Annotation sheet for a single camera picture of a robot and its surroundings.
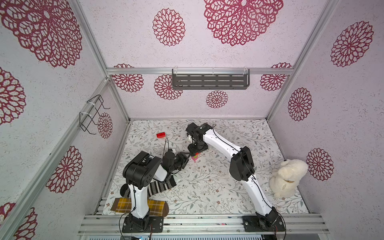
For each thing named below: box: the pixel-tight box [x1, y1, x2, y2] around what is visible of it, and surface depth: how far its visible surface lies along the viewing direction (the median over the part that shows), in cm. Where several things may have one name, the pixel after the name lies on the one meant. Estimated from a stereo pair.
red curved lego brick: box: [156, 132, 166, 139], surface depth 112 cm
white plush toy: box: [269, 159, 308, 198], surface depth 76 cm
